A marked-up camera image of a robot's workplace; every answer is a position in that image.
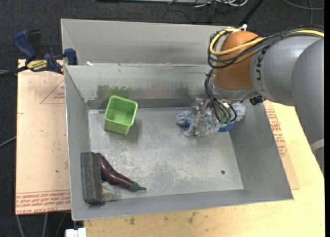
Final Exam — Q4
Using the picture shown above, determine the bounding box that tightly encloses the purple toy eggplant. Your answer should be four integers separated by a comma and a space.
95, 152, 147, 193

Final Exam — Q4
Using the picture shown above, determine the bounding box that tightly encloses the brown cardboard board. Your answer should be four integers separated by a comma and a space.
15, 59, 301, 216

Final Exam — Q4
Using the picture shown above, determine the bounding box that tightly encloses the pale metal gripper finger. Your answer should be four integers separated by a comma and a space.
194, 101, 204, 135
203, 104, 211, 133

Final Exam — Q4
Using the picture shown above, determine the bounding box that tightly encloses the blue and white fluffy cloth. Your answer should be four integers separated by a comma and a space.
175, 97, 246, 137

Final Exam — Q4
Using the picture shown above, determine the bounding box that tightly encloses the dark grey sponge block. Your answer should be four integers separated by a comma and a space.
80, 151, 105, 205

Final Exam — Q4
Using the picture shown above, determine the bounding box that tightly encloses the grey metal bin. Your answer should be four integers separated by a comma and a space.
60, 18, 294, 222

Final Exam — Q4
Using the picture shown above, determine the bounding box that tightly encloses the small white and grey object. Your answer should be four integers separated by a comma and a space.
102, 181, 121, 202

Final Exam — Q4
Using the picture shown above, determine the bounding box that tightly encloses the green square plastic cup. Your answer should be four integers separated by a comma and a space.
104, 95, 139, 135

